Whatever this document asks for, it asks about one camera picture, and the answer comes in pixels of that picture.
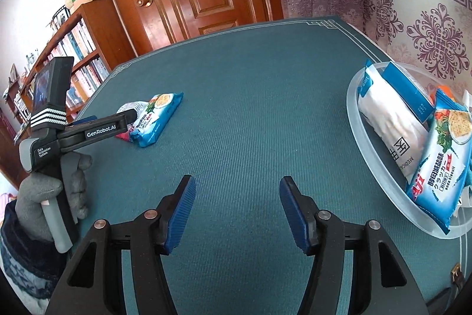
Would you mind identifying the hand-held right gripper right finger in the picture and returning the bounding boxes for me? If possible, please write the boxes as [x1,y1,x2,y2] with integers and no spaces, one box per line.
[279,176,430,315]

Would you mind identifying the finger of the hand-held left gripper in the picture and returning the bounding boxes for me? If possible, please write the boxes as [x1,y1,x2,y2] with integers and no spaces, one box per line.
[94,109,136,133]
[68,116,98,128]

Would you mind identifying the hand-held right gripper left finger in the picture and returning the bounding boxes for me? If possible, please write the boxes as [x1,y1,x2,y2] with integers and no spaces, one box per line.
[44,175,197,315]

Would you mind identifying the blue cracker packet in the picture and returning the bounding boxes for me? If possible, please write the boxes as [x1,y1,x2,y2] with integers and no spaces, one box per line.
[406,88,472,234]
[129,92,184,148]

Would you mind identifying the clear plastic bowl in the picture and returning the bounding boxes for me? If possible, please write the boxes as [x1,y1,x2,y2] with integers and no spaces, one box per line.
[346,60,472,240]

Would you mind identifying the blue and white box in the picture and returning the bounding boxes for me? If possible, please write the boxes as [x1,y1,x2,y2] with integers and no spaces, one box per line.
[381,62,436,124]

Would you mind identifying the person's left forearm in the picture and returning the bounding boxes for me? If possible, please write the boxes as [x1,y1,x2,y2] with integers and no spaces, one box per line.
[0,202,80,312]

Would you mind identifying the person's left hand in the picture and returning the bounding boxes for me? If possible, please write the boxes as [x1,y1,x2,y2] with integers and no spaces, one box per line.
[17,154,93,240]

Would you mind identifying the small wooden shelf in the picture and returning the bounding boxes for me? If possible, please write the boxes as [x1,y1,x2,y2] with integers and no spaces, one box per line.
[4,79,32,133]

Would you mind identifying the rows of books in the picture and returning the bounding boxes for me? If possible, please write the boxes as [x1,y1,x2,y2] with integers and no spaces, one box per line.
[22,20,111,116]

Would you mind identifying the wooden bookshelf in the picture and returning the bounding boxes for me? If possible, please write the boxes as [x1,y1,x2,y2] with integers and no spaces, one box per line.
[15,0,137,138]

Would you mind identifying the teal table mat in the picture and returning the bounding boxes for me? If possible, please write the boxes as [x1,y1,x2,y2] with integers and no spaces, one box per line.
[76,15,472,315]

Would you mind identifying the white face mask packet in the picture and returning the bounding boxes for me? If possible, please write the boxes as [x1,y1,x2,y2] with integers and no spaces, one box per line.
[357,60,430,180]

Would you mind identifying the orange and yellow block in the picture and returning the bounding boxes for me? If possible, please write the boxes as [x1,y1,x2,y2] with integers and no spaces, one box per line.
[428,84,452,98]

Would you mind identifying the purple patterned curtain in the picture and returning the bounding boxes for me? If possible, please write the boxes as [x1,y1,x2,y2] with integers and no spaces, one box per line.
[265,0,472,90]

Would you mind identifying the black and white picture frame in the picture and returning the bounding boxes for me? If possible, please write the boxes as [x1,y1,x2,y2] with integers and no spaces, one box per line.
[50,5,71,31]

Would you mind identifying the brown leather strap watch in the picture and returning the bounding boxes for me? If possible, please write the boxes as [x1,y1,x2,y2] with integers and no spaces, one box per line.
[424,263,466,304]

